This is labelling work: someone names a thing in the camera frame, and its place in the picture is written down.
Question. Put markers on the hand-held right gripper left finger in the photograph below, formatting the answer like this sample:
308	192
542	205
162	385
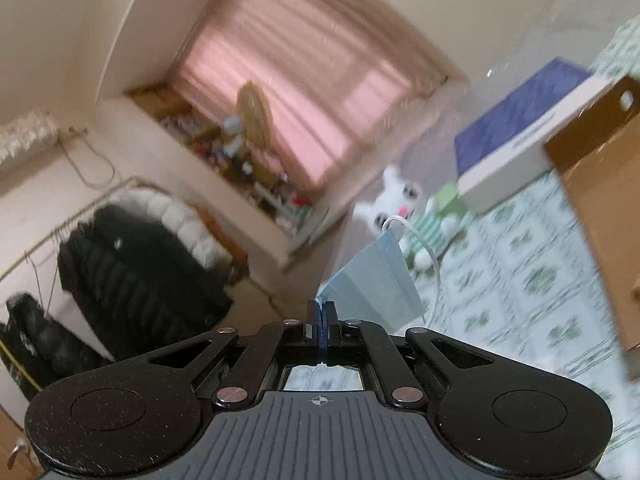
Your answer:
315	332

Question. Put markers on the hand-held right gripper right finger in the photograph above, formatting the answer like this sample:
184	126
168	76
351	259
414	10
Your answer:
330	332

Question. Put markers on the blue face mask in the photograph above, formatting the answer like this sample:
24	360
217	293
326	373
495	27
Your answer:
370	285

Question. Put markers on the brown cardboard box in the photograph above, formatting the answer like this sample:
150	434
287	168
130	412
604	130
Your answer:
605	200

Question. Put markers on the white plush rabbit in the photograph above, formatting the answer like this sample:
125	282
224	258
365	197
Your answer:
395	197

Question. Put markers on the white puffer jacket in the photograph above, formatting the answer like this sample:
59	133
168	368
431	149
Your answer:
195	235

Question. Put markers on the green cardboard box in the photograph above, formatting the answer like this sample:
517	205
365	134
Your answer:
447	200

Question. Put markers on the large black puffer jacket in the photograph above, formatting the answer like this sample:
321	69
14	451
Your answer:
145	280

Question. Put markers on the pile of small windowsill things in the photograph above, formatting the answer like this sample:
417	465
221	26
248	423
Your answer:
240	160

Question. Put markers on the green floral printed tablecloth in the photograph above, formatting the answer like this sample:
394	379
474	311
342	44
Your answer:
525	270

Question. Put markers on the round woven fan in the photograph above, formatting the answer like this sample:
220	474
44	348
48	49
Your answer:
254	112

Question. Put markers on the pink curtain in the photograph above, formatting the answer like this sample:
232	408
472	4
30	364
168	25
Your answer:
310	60

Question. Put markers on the small black jacket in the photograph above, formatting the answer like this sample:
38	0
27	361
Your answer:
40	330

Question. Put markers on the blue and white flat box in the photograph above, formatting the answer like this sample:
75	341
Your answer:
515	125

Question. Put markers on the metal clothes rack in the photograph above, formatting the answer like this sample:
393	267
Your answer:
35	250

